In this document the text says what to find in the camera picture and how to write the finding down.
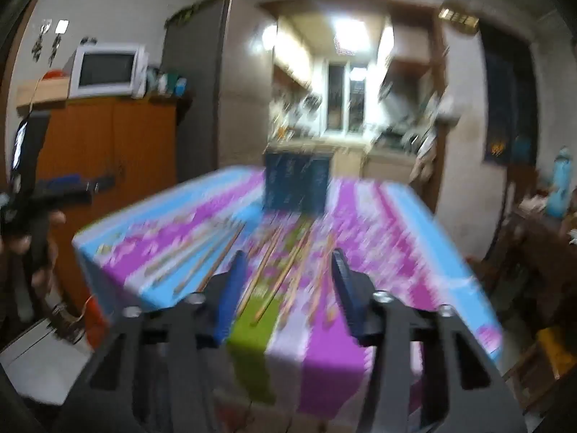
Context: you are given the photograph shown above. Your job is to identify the wooden chopstick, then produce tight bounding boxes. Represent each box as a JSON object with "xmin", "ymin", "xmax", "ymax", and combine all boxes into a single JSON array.
[
  {"xmin": 236, "ymin": 227, "xmax": 283, "ymax": 317},
  {"xmin": 251, "ymin": 228, "xmax": 311, "ymax": 327},
  {"xmin": 307, "ymin": 232, "xmax": 335, "ymax": 328},
  {"xmin": 173, "ymin": 222, "xmax": 246, "ymax": 296}
]

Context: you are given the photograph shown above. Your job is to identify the kitchen window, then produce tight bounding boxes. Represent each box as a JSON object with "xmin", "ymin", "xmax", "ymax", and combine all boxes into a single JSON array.
[{"xmin": 326, "ymin": 63, "xmax": 368, "ymax": 135}]

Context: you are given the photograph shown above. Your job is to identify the person's left hand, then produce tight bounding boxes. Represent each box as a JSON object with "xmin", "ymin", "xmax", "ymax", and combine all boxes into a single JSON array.
[{"xmin": 1, "ymin": 210, "xmax": 66, "ymax": 298}]

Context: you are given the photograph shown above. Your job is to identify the floral striped tablecloth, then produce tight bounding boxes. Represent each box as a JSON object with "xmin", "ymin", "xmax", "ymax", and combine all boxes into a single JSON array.
[{"xmin": 72, "ymin": 166, "xmax": 502, "ymax": 427}]

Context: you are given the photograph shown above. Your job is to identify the cardboard box on cabinet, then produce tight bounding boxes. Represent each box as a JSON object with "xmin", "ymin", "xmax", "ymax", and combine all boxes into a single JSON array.
[{"xmin": 16, "ymin": 77, "xmax": 70, "ymax": 109}]

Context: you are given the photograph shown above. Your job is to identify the blue perforated utensil holder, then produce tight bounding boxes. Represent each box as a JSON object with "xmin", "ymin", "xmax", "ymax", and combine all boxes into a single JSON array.
[{"xmin": 263, "ymin": 149, "xmax": 332, "ymax": 217}]

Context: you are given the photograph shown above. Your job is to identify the orange wooden cabinet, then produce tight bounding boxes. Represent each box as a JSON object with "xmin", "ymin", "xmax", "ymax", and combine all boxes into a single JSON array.
[{"xmin": 37, "ymin": 97, "xmax": 186, "ymax": 311}]

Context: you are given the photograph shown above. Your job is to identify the white microwave oven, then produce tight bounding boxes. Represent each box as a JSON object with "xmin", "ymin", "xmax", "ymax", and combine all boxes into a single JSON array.
[{"xmin": 63, "ymin": 43, "xmax": 149, "ymax": 99}]

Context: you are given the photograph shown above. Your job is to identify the light blue thermos bottle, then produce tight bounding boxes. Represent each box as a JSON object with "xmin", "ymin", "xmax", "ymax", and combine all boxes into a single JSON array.
[{"xmin": 546, "ymin": 146, "xmax": 573, "ymax": 219}]

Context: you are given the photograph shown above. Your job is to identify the brown tall refrigerator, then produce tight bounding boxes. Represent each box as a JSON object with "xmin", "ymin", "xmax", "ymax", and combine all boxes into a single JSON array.
[{"xmin": 160, "ymin": 0, "xmax": 274, "ymax": 182}]

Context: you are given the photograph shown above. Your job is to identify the gold round wall clock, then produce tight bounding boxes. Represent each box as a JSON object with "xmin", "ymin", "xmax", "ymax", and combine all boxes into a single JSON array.
[{"xmin": 437, "ymin": 2, "xmax": 479, "ymax": 35}]

